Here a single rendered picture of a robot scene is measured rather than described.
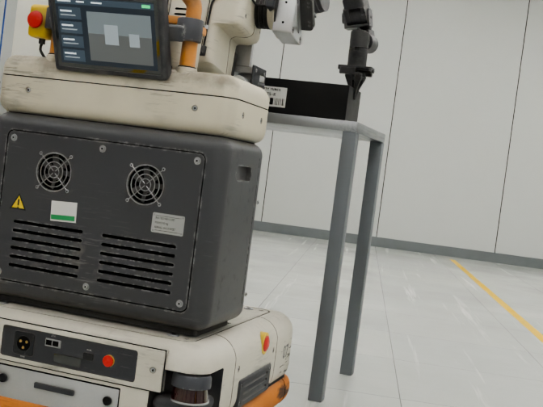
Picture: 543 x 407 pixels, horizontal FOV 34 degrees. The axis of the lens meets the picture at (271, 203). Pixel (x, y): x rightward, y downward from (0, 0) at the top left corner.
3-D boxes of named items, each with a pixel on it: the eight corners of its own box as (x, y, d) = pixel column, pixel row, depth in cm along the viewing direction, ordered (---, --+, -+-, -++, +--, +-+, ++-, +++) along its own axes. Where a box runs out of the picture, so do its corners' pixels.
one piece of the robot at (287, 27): (291, 32, 210) (298, -12, 211) (271, 31, 211) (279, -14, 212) (300, 45, 219) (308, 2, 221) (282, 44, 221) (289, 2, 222)
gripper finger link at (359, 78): (340, 98, 270) (344, 69, 269) (364, 101, 268) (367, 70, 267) (335, 97, 264) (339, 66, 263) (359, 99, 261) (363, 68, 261)
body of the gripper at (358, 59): (342, 72, 270) (344, 48, 269) (374, 75, 267) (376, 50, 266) (337, 70, 263) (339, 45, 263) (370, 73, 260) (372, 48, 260)
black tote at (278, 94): (166, 103, 275) (171, 68, 274) (188, 109, 291) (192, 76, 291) (344, 123, 258) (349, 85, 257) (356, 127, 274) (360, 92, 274)
